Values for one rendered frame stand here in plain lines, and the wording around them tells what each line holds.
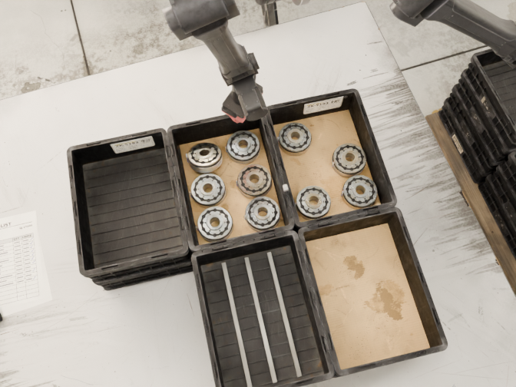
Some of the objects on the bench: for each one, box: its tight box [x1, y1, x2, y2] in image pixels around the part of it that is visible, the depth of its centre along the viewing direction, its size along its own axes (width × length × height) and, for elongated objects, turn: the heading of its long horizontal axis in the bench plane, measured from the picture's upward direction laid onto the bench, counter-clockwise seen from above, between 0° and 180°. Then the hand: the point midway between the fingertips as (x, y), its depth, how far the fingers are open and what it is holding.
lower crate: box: [92, 252, 194, 291], centre depth 163 cm, size 40×30×12 cm
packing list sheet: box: [0, 210, 52, 317], centre depth 163 cm, size 33×23×1 cm
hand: (241, 111), depth 142 cm, fingers open, 6 cm apart
